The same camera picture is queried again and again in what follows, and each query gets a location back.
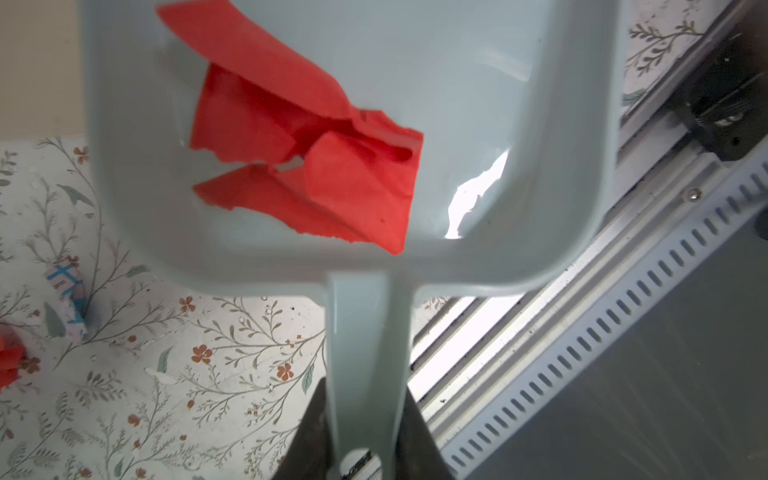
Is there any grey-green plastic dustpan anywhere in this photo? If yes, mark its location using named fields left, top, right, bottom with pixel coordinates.
left=78, top=1, right=632, bottom=479

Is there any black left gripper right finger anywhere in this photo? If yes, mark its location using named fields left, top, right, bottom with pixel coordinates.
left=395, top=389, right=454, bottom=480

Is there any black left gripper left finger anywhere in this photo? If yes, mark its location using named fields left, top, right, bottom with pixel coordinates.
left=272, top=377, right=332, bottom=480

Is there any small blue pink paper scrap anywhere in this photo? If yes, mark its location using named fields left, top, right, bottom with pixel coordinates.
left=44, top=260, right=87, bottom=344

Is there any cream trash bin with liner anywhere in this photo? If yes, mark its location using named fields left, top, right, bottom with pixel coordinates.
left=1, top=0, right=85, bottom=141

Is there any red paper scrap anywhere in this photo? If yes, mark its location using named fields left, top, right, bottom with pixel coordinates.
left=0, top=325, right=26, bottom=389
left=157, top=1, right=424, bottom=255

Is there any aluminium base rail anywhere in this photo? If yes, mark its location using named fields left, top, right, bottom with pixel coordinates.
left=410, top=1, right=767, bottom=479

